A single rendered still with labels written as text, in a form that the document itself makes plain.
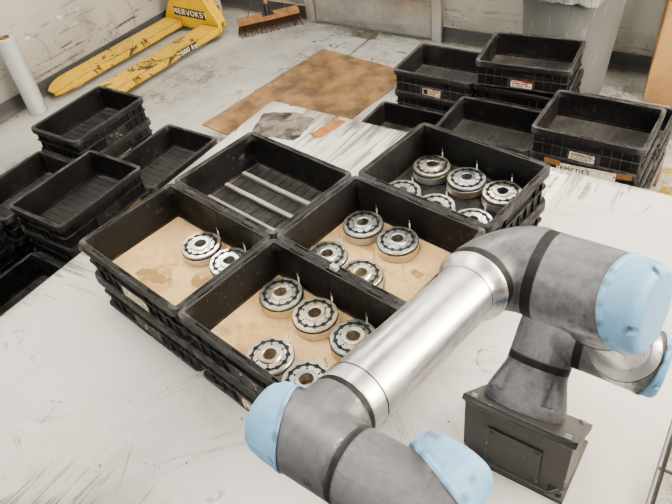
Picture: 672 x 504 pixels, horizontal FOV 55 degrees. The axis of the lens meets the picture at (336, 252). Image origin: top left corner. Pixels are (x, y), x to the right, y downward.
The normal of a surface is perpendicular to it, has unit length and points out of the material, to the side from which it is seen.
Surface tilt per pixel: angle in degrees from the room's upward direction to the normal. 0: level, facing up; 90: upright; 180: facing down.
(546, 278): 48
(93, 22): 90
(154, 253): 0
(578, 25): 94
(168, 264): 0
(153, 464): 0
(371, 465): 10
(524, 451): 90
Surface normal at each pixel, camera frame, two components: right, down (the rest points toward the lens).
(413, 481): -0.29, -0.70
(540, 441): -0.55, 0.61
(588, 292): -0.55, -0.07
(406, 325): 0.04, -0.83
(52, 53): 0.84, 0.29
